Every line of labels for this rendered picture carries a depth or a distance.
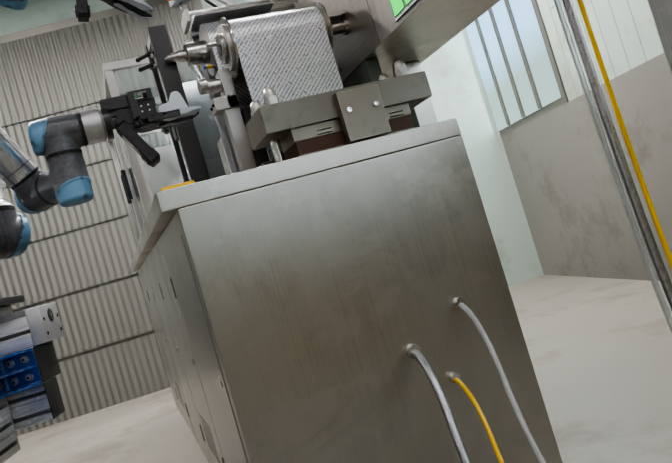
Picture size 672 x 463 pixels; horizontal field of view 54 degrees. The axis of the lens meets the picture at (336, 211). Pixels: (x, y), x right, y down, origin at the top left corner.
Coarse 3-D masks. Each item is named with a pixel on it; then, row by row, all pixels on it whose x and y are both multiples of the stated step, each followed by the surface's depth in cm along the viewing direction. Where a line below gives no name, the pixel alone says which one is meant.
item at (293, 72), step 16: (288, 48) 162; (304, 48) 163; (320, 48) 164; (256, 64) 159; (272, 64) 160; (288, 64) 161; (304, 64) 162; (320, 64) 164; (336, 64) 165; (256, 80) 158; (272, 80) 159; (288, 80) 161; (304, 80) 162; (320, 80) 163; (336, 80) 165; (256, 96) 158; (288, 96) 160; (304, 96) 161
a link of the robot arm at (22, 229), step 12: (0, 192) 175; (0, 204) 172; (12, 204) 176; (0, 216) 171; (12, 216) 174; (24, 216) 179; (0, 228) 170; (12, 228) 173; (24, 228) 176; (0, 240) 170; (12, 240) 172; (24, 240) 175; (0, 252) 171; (12, 252) 174
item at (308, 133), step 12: (396, 108) 148; (408, 108) 149; (336, 120) 143; (396, 120) 148; (408, 120) 149; (288, 132) 141; (300, 132) 140; (312, 132) 141; (324, 132) 142; (336, 132) 143; (396, 132) 147; (288, 144) 143; (300, 144) 140; (312, 144) 141; (324, 144) 141; (336, 144) 142; (348, 144) 143; (288, 156) 147; (300, 156) 139
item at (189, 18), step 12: (264, 0) 194; (276, 0) 195; (288, 0) 197; (192, 12) 186; (204, 12) 188; (216, 12) 188; (228, 12) 191; (240, 12) 193; (252, 12) 196; (264, 12) 199; (192, 24) 192
